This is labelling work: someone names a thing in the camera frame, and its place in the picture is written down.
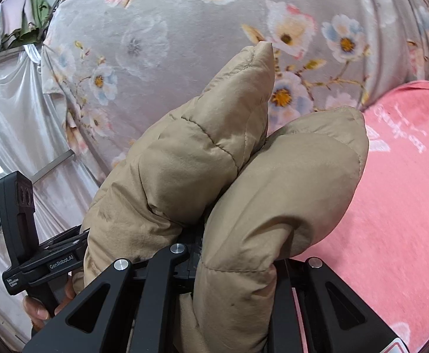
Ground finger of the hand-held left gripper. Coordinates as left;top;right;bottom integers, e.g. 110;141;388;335
39;226;90;258

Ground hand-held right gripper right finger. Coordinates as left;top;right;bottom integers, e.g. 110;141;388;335
269;257;411;353

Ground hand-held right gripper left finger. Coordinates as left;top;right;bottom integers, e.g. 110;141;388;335
23;234;205;353

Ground beige puffer jacket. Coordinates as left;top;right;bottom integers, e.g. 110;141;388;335
72;40;370;353

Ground hanging clothes on rack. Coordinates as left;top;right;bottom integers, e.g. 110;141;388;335
0;0;58;69

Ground person's left hand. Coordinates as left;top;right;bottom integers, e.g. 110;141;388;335
23;273;77;330

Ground pink blanket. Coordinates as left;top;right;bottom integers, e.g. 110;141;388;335
291;80;429;353

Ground white satin curtain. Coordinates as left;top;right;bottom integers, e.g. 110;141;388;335
0;44;105;352

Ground grey floral bedsheet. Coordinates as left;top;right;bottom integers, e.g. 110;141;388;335
39;0;429;188

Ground hanging pink garment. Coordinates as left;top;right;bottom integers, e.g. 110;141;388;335
0;0;34;46

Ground hanging green garment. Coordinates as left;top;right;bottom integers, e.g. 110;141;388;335
10;0;53;49

